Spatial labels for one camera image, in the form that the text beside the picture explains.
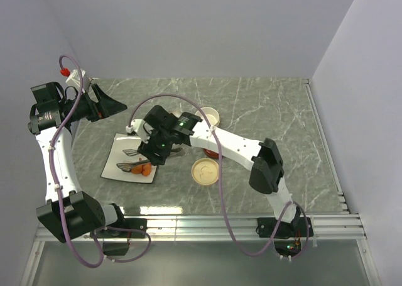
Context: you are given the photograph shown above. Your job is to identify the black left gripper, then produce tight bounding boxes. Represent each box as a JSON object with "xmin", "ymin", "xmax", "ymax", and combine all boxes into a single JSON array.
[{"xmin": 60, "ymin": 83, "xmax": 126, "ymax": 122}]

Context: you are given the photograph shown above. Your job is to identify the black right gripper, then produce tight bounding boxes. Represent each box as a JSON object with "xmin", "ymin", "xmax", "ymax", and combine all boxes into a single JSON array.
[{"xmin": 138, "ymin": 126, "xmax": 173, "ymax": 167}]

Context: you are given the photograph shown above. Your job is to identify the orange fried chicken piece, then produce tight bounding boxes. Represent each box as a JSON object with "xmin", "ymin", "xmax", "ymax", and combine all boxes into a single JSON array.
[{"xmin": 141, "ymin": 163, "xmax": 152, "ymax": 177}]

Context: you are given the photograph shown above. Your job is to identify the orange fried shrimp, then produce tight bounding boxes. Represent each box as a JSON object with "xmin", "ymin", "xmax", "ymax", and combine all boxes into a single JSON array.
[{"xmin": 130, "ymin": 165, "xmax": 143, "ymax": 175}]

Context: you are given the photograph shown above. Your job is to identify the metal serving tongs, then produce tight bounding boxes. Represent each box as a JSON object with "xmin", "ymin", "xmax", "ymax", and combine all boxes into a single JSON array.
[{"xmin": 116, "ymin": 147, "xmax": 184, "ymax": 172}]

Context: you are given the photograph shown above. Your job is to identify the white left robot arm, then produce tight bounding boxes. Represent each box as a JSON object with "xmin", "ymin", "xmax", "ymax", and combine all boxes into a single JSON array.
[{"xmin": 28, "ymin": 82, "xmax": 128, "ymax": 243}]

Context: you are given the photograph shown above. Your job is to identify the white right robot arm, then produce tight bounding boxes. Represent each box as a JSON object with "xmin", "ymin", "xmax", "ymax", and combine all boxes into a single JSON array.
[{"xmin": 126, "ymin": 106, "xmax": 301, "ymax": 239}]

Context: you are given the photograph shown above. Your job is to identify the pink lunch bowl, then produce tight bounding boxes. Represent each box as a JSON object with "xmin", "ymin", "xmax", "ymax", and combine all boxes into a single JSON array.
[{"xmin": 201, "ymin": 107, "xmax": 220, "ymax": 126}]

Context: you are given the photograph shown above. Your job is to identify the white square plate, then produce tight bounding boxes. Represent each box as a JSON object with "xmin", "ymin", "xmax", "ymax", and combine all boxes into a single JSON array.
[{"xmin": 100, "ymin": 133, "xmax": 158, "ymax": 184}]

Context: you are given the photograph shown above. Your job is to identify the beige round lid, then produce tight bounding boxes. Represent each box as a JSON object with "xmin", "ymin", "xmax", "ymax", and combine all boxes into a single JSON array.
[{"xmin": 191, "ymin": 158, "xmax": 219, "ymax": 186}]

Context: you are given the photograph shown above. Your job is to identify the red round lid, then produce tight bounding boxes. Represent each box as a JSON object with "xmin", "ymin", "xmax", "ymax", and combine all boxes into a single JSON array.
[{"xmin": 203, "ymin": 149, "xmax": 219, "ymax": 159}]

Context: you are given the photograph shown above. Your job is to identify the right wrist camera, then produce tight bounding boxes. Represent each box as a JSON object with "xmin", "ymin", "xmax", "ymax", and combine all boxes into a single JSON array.
[{"xmin": 126, "ymin": 119, "xmax": 149, "ymax": 141}]

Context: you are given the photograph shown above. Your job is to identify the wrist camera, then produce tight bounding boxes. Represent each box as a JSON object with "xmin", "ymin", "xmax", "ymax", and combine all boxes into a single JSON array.
[
  {"xmin": 126, "ymin": 119, "xmax": 149, "ymax": 141},
  {"xmin": 60, "ymin": 68, "xmax": 90, "ymax": 90}
]

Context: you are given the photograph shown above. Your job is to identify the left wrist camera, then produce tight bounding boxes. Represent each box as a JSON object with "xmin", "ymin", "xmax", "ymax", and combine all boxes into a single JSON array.
[{"xmin": 60, "ymin": 68, "xmax": 90, "ymax": 90}]

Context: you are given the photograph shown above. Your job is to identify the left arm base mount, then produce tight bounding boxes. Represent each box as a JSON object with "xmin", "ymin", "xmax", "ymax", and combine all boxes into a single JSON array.
[{"xmin": 89, "ymin": 218, "xmax": 148, "ymax": 257}]

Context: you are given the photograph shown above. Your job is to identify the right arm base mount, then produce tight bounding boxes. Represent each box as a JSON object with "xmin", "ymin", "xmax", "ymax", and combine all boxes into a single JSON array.
[{"xmin": 256, "ymin": 217, "xmax": 314, "ymax": 260}]

